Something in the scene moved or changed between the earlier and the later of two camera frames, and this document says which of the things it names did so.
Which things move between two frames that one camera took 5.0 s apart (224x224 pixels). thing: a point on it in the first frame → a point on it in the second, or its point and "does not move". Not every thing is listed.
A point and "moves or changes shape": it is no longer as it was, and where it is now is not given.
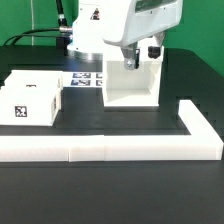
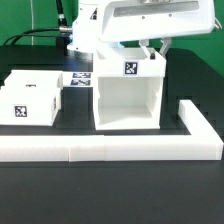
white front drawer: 30,105 does not move
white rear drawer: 33,80 does not move
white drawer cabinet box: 139,87 moves or changes shape
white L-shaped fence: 201,143 does not move
